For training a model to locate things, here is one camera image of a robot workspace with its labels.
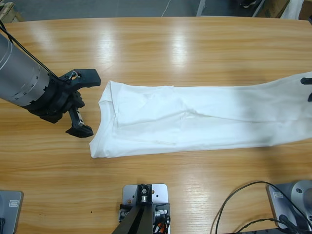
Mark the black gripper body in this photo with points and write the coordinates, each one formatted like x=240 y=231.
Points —
x=53 y=102

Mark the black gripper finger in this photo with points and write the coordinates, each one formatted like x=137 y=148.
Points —
x=307 y=81
x=310 y=97
x=80 y=130
x=79 y=100

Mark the white t-shirt with black logo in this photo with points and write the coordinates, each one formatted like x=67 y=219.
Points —
x=195 y=122

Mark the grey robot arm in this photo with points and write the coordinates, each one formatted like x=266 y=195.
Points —
x=19 y=75

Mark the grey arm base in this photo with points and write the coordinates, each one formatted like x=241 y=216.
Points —
x=9 y=219
x=278 y=207

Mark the brown cardboard box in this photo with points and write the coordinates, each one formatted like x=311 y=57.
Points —
x=273 y=8

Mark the silver round connector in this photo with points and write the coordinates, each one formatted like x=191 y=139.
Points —
x=159 y=214
x=123 y=214

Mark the black shoe with white sole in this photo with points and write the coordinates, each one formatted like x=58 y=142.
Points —
x=248 y=3

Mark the wooden pallet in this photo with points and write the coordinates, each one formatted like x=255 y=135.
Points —
x=7 y=14

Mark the white metal leg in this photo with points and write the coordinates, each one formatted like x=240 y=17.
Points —
x=200 y=8

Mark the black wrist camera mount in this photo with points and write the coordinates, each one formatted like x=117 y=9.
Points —
x=90 y=78

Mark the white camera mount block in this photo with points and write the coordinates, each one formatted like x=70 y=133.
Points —
x=159 y=192

